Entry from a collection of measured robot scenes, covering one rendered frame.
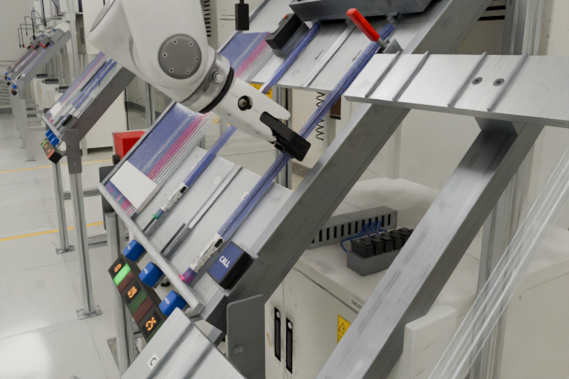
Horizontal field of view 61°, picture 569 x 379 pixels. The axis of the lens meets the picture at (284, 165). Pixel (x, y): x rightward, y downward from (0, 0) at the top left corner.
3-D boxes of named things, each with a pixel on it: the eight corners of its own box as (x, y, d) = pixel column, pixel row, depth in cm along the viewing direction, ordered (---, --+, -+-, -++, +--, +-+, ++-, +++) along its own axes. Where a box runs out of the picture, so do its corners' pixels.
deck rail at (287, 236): (237, 342, 63) (204, 321, 60) (230, 334, 65) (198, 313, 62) (522, -38, 76) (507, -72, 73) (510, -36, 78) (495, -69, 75)
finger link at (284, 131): (290, 125, 63) (297, 137, 69) (241, 100, 65) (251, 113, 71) (286, 133, 63) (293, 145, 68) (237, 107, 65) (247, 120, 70)
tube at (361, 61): (189, 285, 68) (183, 281, 68) (185, 281, 69) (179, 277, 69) (394, 29, 78) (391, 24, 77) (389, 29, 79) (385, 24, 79)
